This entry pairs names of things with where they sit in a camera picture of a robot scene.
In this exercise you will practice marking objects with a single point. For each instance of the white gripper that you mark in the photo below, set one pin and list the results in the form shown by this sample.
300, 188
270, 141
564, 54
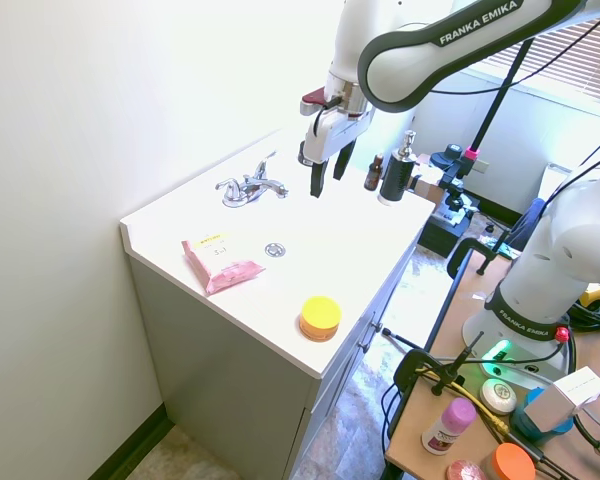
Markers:
330, 132

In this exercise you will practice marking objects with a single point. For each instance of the white Franka Emika robot arm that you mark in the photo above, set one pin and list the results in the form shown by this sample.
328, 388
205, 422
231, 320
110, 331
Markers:
545, 250

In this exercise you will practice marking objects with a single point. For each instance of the small amber dropper bottle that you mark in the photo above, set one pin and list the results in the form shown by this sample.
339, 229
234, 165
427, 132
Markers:
375, 172

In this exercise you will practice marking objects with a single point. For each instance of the black soap dispenser bottle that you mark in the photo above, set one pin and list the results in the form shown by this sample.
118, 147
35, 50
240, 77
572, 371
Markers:
398, 175

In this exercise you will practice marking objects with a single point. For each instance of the brown cardboard box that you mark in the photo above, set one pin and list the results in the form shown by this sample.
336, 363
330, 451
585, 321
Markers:
422, 182

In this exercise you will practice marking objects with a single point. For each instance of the chrome sink drain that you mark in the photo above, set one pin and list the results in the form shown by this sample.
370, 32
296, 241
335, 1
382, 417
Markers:
275, 250

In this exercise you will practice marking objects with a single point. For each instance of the black storage box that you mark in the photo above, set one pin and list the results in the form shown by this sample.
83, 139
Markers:
442, 232

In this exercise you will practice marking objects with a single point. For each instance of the pink wipes packet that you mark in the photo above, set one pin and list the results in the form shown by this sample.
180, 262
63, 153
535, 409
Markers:
219, 265

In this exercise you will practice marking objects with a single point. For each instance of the yellow lid orange jar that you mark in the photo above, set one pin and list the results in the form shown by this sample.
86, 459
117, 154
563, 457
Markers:
320, 318

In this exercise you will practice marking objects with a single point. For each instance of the black C-clamp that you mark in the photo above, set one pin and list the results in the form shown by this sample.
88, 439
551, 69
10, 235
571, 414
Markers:
425, 375
472, 257

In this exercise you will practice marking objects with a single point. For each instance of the grey vanity cabinet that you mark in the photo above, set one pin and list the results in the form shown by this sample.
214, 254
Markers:
260, 380

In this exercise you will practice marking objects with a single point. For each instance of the window blinds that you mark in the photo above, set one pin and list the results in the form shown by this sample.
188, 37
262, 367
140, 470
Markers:
570, 55

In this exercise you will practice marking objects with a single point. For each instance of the wooden work table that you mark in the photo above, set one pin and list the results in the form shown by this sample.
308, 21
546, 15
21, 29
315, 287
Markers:
485, 400

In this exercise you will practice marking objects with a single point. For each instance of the round white soap tin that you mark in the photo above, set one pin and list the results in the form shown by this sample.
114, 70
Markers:
498, 396

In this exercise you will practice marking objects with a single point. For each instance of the pink cap deodorant stick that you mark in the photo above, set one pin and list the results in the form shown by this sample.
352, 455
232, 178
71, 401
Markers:
449, 426

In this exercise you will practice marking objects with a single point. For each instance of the blue plastic cup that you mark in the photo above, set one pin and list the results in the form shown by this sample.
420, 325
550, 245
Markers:
530, 425

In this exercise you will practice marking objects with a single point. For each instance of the white cardboard box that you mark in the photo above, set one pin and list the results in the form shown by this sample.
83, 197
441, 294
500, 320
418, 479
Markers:
565, 398

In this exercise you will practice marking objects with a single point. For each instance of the pink round soap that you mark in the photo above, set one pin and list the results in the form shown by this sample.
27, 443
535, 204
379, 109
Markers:
465, 471

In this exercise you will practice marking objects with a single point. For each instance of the red wrist camera mount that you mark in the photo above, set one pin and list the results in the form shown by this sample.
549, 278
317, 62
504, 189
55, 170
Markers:
313, 101

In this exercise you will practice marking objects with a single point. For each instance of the black camera tripod stand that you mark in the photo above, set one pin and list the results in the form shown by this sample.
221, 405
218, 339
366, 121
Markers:
485, 130

